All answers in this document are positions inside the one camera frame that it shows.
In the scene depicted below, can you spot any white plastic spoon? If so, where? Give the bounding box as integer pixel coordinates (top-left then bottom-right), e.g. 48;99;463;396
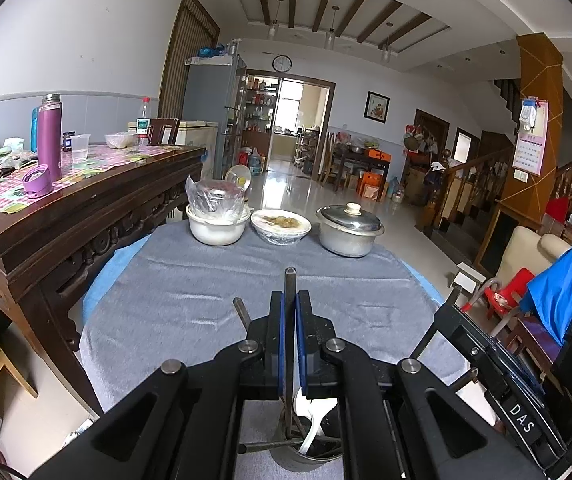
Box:
295;388;338;455

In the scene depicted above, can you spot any dark chopstick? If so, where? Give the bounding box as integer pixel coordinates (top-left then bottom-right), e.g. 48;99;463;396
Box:
237;435;343;453
233;297;251;330
285;266;297;416

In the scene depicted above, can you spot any black utensil holder cup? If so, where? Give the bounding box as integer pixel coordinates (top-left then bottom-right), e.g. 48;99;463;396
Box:
270;392;342;472

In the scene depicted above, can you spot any dark wooden stool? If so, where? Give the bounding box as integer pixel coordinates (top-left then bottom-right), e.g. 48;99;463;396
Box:
503;314;562;374

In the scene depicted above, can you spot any grey tablecloth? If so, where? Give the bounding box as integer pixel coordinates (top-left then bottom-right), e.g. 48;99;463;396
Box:
80;222;442;410

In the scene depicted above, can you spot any blue jacket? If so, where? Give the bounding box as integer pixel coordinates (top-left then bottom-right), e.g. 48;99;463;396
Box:
519;247;572;346

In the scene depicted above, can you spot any patterned bowl with food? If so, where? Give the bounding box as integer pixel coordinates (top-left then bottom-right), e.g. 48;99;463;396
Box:
250;209;312;246

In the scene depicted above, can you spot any red plastic child chair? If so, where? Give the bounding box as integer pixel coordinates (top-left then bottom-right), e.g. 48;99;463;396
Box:
461;268;534;320

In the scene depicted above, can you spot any aluminium pot with lid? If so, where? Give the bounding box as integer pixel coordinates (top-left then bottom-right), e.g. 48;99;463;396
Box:
315;203;385;258

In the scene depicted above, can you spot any white bowl with plastic bag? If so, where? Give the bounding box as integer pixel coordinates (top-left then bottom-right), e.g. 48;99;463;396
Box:
185;177;251;246

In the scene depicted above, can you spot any beige sofa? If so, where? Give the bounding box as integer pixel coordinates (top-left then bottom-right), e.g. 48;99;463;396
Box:
495;226;571;285

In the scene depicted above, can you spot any white small fan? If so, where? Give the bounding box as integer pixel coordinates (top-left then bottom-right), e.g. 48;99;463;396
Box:
224;165;252;192

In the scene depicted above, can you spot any dark dining table background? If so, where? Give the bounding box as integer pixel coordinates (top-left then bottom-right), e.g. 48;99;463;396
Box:
329;144;392;197

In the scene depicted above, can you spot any white chest freezer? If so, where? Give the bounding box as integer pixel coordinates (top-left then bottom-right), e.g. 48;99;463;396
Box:
175;120;219;179

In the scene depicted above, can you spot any clear water bottle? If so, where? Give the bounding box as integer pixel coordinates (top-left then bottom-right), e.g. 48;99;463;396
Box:
136;96;150;144

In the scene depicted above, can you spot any grey refrigerator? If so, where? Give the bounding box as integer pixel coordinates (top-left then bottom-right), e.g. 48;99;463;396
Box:
182;54;247;179

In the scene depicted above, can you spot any dark carved wooden sideboard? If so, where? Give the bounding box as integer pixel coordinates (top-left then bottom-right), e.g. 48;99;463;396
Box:
0;146;205;415

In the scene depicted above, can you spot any clear plastic cup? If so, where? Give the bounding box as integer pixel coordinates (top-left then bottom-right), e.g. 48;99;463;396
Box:
70;134;90;165

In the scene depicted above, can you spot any purple thermos lid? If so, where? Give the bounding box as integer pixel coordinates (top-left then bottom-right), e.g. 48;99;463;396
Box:
21;165;53;200

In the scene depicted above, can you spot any purple thermos bottle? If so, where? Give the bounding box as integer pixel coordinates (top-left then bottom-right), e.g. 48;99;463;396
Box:
36;93;62;181

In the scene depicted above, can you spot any teal thermos bottle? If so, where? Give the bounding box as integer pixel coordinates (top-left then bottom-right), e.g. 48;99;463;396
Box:
30;106;39;153

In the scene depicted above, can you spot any wall calendar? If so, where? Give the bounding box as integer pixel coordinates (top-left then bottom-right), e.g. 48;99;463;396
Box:
513;98;548;177

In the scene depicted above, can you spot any framed wall picture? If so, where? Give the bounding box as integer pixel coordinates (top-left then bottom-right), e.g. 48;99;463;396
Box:
364;91;390;124

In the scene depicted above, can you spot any round wall clock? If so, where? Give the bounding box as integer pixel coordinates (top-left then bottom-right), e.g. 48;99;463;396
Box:
272;54;292;74

